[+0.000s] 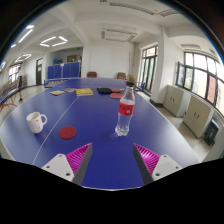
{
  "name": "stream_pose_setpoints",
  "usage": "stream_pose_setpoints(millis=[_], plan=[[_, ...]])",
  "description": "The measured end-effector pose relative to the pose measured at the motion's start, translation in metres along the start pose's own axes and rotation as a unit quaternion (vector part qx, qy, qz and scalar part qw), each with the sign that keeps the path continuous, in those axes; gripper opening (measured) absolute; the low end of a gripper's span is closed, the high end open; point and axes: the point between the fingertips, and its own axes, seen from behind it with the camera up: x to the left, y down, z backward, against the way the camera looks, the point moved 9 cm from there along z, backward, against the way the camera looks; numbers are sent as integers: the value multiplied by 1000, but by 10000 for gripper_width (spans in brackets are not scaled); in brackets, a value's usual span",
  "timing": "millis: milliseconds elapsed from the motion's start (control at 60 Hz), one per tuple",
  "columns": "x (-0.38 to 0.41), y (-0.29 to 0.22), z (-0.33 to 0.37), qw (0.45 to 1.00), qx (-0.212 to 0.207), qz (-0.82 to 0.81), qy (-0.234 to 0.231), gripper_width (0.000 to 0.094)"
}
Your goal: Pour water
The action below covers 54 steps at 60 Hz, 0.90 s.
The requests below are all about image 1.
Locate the folded blue table tennis table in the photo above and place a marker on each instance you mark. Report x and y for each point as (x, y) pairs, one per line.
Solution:
(63, 70)

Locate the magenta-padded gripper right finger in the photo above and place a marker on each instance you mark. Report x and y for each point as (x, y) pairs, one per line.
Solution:
(160, 165)

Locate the dark wooden door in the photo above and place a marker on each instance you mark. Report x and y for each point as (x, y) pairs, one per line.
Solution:
(39, 71)

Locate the black waste bin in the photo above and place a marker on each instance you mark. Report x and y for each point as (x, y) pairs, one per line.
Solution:
(211, 132)

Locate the flat round red coaster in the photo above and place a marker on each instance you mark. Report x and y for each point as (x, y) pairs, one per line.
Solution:
(67, 132)

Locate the tall black-framed glass door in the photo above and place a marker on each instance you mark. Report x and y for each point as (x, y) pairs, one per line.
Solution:
(147, 68)

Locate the ceiling lights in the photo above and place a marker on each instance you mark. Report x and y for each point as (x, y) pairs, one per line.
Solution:
(53, 40)

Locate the clear red-labelled water bottle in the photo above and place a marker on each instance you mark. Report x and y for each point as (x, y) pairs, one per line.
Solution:
(126, 108)

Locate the red table tennis paddle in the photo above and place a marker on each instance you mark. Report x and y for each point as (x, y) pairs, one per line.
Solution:
(116, 90)
(115, 95)

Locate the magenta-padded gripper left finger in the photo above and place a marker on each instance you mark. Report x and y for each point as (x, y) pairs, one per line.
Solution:
(63, 165)

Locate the large black-framed window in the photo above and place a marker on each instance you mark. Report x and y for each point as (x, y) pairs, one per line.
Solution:
(200, 78)

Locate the ceiling air conditioner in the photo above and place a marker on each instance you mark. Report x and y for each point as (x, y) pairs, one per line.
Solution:
(118, 35)

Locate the person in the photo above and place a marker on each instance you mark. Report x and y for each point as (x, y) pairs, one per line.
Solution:
(20, 83)

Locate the brown cardboard box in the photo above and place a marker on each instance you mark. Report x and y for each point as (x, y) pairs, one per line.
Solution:
(131, 78)

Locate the blue table with red legs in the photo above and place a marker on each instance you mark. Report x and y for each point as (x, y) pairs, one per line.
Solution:
(6, 96)

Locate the white mug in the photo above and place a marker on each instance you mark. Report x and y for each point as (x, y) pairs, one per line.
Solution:
(35, 122)

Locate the yellow book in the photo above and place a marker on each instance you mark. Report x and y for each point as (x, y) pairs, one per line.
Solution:
(84, 92)

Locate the thin grey booklet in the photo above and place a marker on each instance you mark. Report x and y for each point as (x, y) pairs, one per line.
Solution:
(69, 89)

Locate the beige two-door cabinet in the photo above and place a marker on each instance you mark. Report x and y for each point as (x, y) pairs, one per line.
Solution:
(197, 116)
(175, 100)

